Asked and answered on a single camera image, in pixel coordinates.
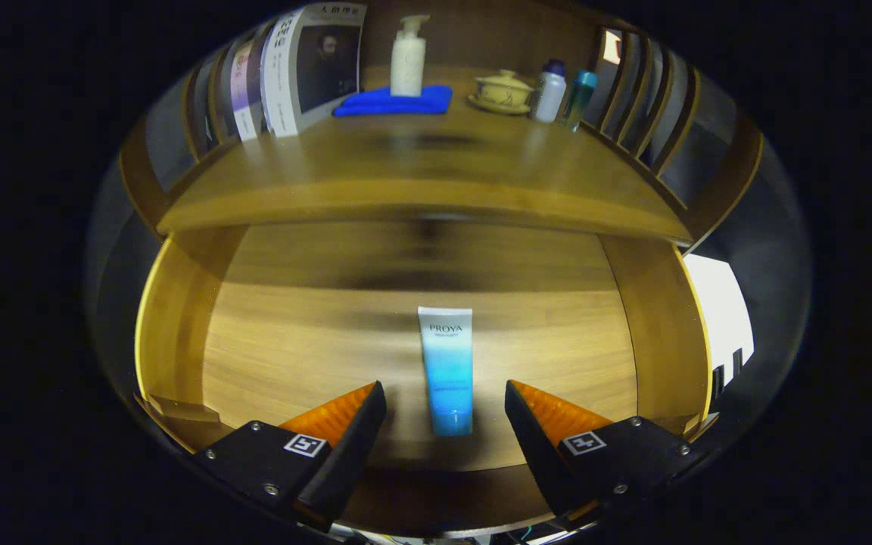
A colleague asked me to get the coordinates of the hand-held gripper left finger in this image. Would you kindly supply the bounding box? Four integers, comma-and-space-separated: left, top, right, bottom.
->
192, 381, 389, 531

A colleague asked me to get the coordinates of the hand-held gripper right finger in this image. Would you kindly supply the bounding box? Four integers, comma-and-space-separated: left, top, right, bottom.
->
504, 379, 705, 527

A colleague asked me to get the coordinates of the wooden drawer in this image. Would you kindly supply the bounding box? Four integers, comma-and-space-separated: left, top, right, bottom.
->
133, 221, 713, 538

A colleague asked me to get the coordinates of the blue cosmetic tube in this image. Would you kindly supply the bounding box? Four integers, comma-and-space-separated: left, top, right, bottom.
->
418, 307, 475, 438

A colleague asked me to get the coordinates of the white drawer unit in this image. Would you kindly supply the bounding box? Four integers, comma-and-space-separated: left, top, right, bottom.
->
682, 254, 756, 402

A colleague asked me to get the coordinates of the wooden countertop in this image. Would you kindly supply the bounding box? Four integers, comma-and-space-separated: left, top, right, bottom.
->
156, 64, 694, 244

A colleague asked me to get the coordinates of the black backdrop cloth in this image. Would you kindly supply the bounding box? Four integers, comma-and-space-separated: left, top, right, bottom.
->
86, 68, 815, 425

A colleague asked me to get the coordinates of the blue folded cloth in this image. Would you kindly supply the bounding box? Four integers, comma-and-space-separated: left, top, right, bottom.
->
332, 84, 454, 118

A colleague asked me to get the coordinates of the yellow ceramic saucer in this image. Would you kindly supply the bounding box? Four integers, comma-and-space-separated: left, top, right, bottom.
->
468, 92, 532, 116

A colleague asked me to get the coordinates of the white bottle with blue cap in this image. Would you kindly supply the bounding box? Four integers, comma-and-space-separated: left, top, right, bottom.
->
531, 59, 568, 124

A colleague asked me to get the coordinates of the teal bottle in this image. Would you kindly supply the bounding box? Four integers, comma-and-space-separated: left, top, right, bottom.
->
563, 70, 599, 131

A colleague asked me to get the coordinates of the yellow ceramic lidded cup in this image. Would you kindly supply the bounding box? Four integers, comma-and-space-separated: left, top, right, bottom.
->
475, 69, 535, 107

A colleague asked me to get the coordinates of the thick white portrait book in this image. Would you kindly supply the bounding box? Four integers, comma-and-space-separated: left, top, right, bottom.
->
260, 2, 368, 139

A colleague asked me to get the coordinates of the purple book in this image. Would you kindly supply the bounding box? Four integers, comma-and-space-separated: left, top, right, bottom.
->
229, 38, 264, 142

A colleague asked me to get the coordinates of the white pump bottle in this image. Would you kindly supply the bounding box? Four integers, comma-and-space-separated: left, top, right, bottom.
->
390, 14, 431, 98

